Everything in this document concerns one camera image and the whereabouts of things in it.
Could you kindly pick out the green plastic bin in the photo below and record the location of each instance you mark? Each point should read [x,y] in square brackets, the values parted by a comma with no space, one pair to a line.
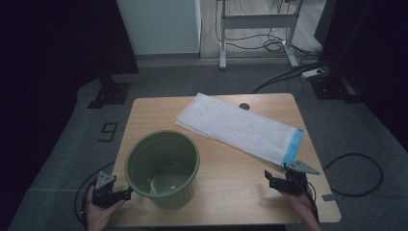
[160,160]

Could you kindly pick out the black round table grommet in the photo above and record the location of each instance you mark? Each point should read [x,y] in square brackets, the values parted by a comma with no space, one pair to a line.
[245,107]

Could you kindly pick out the white bag with blue band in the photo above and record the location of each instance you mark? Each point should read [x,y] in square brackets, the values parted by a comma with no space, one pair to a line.
[237,128]

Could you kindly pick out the dark curtain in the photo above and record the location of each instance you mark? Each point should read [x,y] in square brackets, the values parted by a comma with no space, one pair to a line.
[375,48]
[48,64]

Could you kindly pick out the person's right hand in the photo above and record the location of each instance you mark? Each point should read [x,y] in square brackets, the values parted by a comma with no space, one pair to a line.
[303,205]

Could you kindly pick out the grey tape piece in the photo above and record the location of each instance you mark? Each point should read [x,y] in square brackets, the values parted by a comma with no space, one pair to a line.
[328,197]

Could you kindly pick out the white power strip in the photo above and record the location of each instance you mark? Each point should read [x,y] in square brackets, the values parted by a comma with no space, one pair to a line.
[312,73]

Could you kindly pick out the white cabinet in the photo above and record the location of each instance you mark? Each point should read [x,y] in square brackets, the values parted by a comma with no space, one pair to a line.
[160,25]

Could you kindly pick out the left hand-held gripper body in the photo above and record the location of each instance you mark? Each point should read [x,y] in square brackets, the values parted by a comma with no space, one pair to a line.
[104,181]

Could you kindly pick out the person's left hand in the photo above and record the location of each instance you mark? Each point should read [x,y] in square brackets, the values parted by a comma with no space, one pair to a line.
[96,218]

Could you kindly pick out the white metal desk frame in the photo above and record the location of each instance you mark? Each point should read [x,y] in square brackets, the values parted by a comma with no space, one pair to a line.
[256,20]

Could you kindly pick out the black stand base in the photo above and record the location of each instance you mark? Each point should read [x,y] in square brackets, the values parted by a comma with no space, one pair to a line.
[333,88]
[110,93]

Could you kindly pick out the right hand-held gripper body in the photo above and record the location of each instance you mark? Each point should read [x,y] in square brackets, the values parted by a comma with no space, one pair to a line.
[295,183]

